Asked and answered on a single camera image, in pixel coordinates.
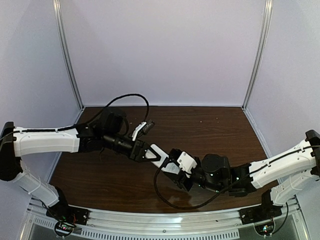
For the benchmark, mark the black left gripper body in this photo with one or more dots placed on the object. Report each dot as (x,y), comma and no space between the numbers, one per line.
(136,150)

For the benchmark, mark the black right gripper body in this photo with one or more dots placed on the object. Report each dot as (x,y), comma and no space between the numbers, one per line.
(181,175)

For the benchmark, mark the white remote control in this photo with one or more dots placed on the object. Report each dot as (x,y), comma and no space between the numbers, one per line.
(163,155)

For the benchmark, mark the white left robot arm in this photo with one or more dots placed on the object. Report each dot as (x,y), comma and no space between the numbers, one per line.
(102,133)

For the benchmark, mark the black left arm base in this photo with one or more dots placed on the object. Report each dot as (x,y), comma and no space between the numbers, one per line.
(69,214)

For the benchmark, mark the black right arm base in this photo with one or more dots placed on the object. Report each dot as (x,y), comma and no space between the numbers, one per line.
(259,213)

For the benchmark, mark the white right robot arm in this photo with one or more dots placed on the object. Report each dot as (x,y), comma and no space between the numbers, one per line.
(299,166)

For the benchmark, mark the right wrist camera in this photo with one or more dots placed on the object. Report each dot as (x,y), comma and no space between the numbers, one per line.
(186,163)

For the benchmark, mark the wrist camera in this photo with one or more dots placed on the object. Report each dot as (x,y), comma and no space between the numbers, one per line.
(186,163)
(142,129)

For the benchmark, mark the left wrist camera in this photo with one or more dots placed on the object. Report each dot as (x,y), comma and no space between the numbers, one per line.
(142,129)

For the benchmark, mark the aluminium left floor rail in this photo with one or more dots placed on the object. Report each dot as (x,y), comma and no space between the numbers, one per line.
(65,142)

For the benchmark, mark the aluminium front rail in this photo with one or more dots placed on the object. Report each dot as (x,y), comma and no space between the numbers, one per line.
(209,225)

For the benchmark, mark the aluminium left corner post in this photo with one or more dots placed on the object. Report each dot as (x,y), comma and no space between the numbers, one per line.
(66,54)

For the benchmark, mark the aluminium corner post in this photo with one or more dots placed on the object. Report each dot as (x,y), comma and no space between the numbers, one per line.
(66,54)
(263,37)

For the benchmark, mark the aluminium right corner post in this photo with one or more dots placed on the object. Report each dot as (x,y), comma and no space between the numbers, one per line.
(263,37)

